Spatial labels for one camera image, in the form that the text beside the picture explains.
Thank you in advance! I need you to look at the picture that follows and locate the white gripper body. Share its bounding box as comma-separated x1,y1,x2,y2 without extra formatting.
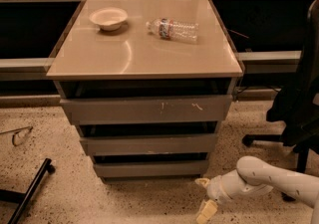
206,170,272,204

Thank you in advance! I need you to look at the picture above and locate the grey drawer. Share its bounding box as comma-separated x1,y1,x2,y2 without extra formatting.
80,133,217,155
61,96,232,125
94,160,208,178

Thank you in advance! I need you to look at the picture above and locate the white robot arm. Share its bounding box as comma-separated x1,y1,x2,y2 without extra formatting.
195,156,319,224

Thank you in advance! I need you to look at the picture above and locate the grey drawer cabinet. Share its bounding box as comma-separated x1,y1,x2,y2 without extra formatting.
47,0,242,167

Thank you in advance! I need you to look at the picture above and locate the black office chair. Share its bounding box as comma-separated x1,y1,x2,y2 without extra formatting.
242,0,319,173

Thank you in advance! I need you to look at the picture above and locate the clear plastic water bottle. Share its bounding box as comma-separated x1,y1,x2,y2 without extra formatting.
146,18,198,44

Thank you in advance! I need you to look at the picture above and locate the black chair base leg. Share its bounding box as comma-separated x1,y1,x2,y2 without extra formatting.
0,158,55,224

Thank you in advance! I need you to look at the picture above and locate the white paper bowl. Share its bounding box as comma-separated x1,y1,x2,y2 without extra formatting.
89,7,128,31

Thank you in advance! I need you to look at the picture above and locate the grey cable on floor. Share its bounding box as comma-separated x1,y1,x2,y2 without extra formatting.
0,125,34,147

